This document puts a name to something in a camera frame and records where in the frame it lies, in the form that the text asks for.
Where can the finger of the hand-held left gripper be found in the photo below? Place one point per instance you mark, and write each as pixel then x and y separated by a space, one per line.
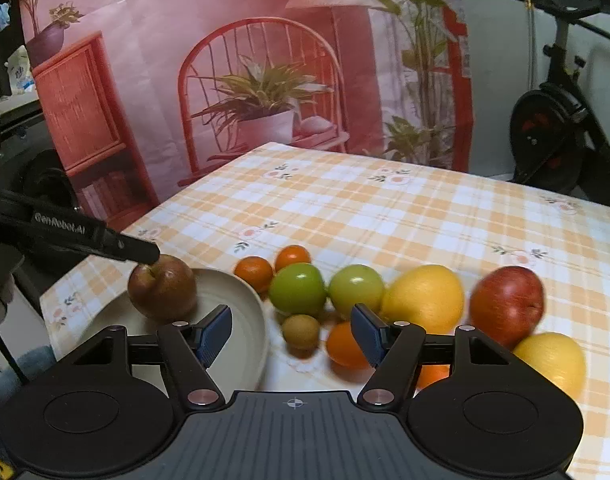
pixel 135 251

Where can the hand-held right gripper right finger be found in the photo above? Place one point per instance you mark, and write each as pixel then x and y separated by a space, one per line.
pixel 367 335

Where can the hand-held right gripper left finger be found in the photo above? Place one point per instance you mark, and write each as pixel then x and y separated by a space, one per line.
pixel 215 336

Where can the small orange tangerine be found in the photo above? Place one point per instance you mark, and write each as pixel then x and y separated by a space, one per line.
pixel 253 273
pixel 342 345
pixel 432 375
pixel 292 257

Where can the green apple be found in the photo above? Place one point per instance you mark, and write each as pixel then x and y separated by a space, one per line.
pixel 356 290
pixel 297 288

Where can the dark red apple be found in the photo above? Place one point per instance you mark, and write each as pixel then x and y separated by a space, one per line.
pixel 165 292

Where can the yellow citrus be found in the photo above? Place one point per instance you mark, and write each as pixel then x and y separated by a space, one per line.
pixel 555 360
pixel 422 300

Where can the small brown kiwi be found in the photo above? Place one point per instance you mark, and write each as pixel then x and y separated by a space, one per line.
pixel 301 331

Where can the bright red apple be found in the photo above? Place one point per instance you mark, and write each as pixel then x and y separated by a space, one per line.
pixel 507 305

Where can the person's left hand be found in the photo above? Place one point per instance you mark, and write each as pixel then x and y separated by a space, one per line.
pixel 0 280

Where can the orange checked floral tablecloth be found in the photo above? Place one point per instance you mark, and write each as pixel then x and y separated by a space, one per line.
pixel 385 210

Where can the person's blue jeans leg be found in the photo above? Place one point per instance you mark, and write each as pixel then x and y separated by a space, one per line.
pixel 20 370

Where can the white plastic bag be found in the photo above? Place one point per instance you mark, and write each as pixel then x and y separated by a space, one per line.
pixel 20 72

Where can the blue hanging cloth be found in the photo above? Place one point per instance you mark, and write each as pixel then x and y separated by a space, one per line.
pixel 1 15

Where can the pink printed backdrop cloth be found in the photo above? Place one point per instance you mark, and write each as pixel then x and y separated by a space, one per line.
pixel 185 10

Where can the black exercise bike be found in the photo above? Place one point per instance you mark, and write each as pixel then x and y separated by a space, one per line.
pixel 550 130

